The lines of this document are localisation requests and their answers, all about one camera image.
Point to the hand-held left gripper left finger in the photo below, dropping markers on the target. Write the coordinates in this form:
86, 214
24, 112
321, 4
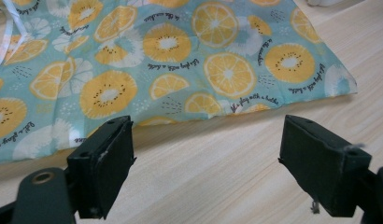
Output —
99, 174

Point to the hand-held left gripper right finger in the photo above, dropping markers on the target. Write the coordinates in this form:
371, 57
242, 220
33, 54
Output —
323, 168

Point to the fruit print cloth bag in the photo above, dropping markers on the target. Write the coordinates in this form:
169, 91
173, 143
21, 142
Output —
180, 81

